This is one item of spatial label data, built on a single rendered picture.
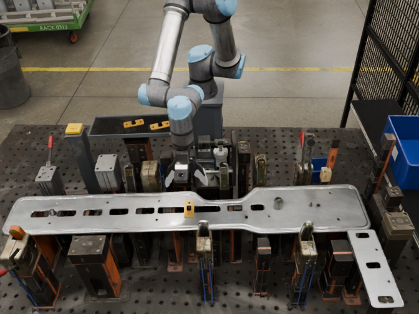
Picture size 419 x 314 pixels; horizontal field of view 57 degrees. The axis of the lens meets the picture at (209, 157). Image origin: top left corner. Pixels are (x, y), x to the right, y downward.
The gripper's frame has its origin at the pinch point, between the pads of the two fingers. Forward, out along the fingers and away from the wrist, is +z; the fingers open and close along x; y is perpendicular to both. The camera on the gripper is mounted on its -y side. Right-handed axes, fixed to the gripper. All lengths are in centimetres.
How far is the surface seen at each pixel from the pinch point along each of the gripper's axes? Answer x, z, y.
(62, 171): 74, 38, 58
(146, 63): 68, 89, 307
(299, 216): -41.4, 12.0, -4.2
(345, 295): -60, 42, -19
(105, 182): 34.2, 6.5, 12.1
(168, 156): 8.7, 0.5, 19.8
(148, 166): 16.5, 2.5, 16.7
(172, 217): 6.3, 11.9, -3.2
